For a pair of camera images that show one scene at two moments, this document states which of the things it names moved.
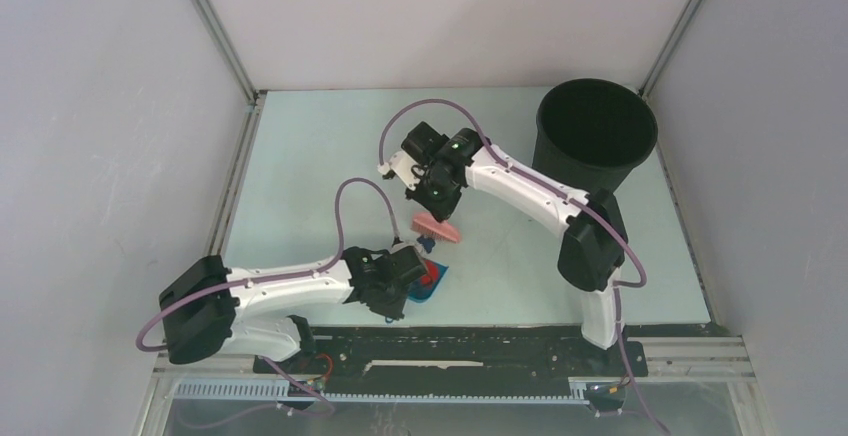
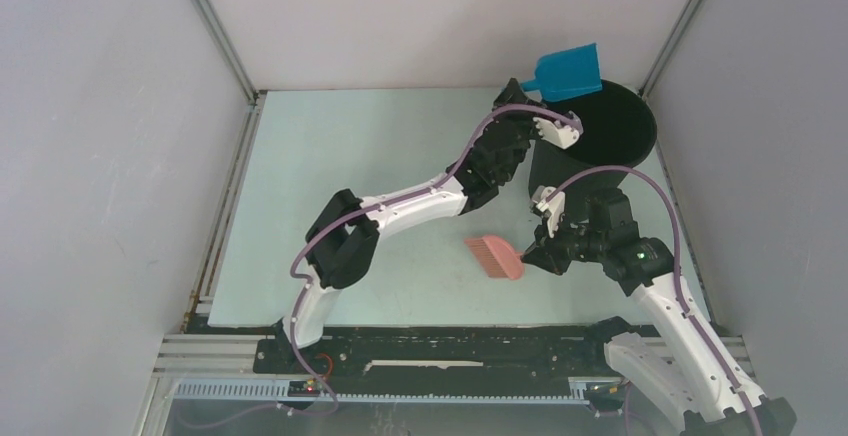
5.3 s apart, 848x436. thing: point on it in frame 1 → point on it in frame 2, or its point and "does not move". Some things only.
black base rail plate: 454,360 does not move
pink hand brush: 429,224 → 498,257
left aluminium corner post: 217,30 does not move
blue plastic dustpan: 419,292 → 567,73
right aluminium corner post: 681,26 does not move
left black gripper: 393,310 → 512,95
